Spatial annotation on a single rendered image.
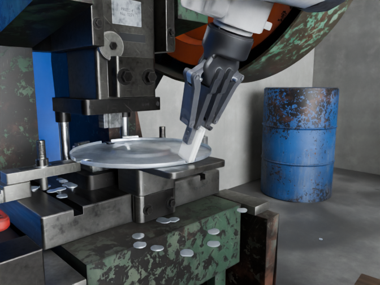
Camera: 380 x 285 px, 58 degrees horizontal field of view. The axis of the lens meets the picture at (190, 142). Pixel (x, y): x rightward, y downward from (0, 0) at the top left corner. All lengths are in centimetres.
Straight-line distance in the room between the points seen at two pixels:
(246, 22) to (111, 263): 43
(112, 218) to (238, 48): 39
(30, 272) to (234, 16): 44
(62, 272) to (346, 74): 369
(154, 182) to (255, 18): 37
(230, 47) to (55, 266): 43
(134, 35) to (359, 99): 337
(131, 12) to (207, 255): 54
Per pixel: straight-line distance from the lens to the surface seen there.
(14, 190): 73
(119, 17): 75
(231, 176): 308
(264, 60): 90
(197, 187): 83
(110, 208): 69
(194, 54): 107
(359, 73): 396
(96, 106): 72
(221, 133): 290
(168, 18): 79
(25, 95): 93
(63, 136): 84
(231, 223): 81
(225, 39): 52
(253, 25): 52
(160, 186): 71
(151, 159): 65
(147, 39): 79
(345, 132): 403
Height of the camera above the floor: 93
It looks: 10 degrees down
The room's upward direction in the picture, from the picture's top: straight up
